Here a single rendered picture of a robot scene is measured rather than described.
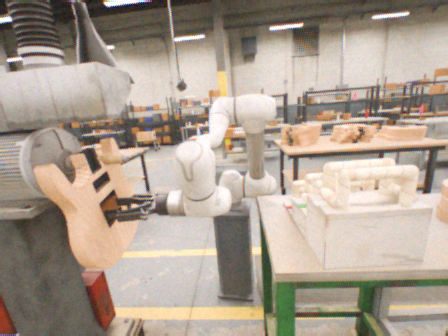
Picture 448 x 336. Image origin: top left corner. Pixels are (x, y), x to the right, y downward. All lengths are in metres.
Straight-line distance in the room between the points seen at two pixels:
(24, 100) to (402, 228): 1.06
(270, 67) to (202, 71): 3.29
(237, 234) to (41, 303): 1.06
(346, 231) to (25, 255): 1.08
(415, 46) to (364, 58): 2.21
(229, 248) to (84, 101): 1.30
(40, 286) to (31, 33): 0.87
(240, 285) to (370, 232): 1.29
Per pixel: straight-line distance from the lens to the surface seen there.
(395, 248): 0.79
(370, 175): 0.67
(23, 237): 1.09
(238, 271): 1.78
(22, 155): 0.92
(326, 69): 12.59
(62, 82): 0.74
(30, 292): 1.22
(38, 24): 0.85
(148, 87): 12.63
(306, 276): 0.73
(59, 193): 0.71
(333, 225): 0.67
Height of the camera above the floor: 1.38
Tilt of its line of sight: 16 degrees down
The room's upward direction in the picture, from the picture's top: 5 degrees counter-clockwise
